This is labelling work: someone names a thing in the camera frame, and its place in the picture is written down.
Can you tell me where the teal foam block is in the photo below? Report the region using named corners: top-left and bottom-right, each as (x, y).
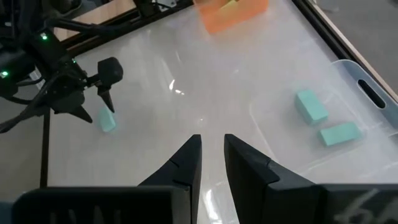
top-left (98, 107), bottom-right (118, 133)
top-left (294, 89), bottom-right (330, 126)
top-left (317, 121), bottom-right (363, 147)

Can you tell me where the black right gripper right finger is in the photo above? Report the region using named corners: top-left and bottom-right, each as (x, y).
top-left (223, 133), bottom-right (323, 224)

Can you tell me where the clear plastic bin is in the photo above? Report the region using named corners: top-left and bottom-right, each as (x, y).
top-left (248, 58), bottom-right (398, 184)

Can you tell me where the orange translucent plastic bin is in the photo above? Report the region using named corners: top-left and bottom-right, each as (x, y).
top-left (193, 0), bottom-right (269, 35)

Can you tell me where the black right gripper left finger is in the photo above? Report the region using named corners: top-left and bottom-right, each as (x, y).
top-left (138, 134), bottom-right (203, 224)

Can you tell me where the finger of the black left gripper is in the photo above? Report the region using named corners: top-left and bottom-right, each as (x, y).
top-left (97, 57), bottom-right (124, 114)
top-left (54, 105), bottom-right (93, 124)

